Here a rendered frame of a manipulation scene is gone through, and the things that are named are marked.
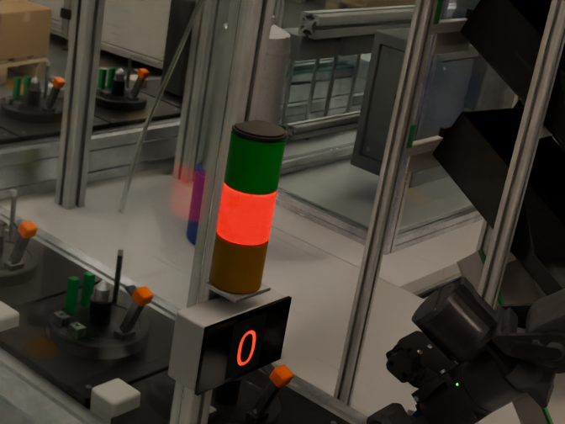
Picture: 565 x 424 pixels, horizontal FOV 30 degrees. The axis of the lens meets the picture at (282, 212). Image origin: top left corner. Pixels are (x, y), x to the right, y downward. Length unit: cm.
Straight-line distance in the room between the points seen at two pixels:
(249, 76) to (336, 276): 114
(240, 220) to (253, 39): 16
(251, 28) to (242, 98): 6
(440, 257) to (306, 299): 42
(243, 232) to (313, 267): 112
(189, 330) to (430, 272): 123
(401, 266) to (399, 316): 24
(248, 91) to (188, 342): 24
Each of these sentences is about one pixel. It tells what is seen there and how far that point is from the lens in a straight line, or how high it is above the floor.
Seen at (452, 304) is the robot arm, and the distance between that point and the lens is 104.
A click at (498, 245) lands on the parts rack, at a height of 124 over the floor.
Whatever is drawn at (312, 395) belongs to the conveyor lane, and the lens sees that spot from 145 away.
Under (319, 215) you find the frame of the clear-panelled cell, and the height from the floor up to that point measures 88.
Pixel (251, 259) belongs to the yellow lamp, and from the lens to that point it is 97.
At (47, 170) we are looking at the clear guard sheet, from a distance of 83.
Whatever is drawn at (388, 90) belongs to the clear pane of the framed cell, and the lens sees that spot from 215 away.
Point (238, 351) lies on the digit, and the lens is 101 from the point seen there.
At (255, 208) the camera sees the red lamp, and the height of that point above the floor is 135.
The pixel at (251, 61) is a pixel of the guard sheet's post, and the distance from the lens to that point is 94.
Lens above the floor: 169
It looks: 21 degrees down
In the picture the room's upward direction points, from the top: 10 degrees clockwise
